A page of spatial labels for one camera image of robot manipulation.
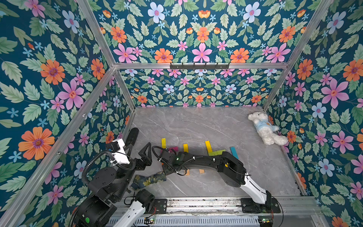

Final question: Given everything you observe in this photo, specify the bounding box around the magenta block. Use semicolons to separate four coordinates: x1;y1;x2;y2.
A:
169;147;179;152

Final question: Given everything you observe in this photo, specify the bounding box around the left aluminium frame bar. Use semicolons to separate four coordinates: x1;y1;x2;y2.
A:
1;66;115;227

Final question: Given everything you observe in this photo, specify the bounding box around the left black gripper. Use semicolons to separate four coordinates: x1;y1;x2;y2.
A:
110;142;151;200

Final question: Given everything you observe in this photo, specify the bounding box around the teal blue block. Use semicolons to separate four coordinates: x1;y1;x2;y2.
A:
230;147;239;159

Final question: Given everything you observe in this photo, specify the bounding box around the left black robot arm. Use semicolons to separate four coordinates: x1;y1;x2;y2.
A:
69;139;152;227

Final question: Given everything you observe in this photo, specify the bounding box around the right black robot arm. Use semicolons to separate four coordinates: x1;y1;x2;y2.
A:
157;151;272;213

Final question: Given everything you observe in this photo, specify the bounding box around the aluminium frame post back left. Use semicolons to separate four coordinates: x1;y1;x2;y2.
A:
77;0;135;113

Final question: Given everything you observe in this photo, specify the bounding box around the long yellow block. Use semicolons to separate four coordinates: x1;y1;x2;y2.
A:
183;144;189;153

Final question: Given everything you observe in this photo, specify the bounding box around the metal base rail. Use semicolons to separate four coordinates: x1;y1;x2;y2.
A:
161;195;323;216

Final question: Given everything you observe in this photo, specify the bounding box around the aluminium frame post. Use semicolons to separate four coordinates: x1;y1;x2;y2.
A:
262;0;334;112
77;0;135;113

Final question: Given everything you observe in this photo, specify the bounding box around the floral patterned pouch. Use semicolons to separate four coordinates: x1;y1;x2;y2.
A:
130;172;167;191

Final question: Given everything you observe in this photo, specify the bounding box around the white teddy bear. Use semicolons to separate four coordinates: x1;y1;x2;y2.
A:
248;112;288;146

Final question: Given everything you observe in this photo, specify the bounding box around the aluminium frame post back right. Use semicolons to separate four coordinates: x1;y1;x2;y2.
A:
262;0;334;112

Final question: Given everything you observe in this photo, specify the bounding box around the black oval case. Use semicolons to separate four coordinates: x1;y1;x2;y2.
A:
125;128;139;147

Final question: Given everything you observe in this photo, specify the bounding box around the lime green square block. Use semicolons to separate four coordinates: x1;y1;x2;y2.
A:
209;151;218;156

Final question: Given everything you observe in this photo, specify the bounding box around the small lime green block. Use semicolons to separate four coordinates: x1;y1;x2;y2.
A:
217;149;225;155

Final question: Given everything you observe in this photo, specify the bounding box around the black hook rail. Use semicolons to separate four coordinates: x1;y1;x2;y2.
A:
169;62;230;71

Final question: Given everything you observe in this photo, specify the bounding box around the horizontal aluminium frame bar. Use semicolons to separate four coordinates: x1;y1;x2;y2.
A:
113;62;288;71

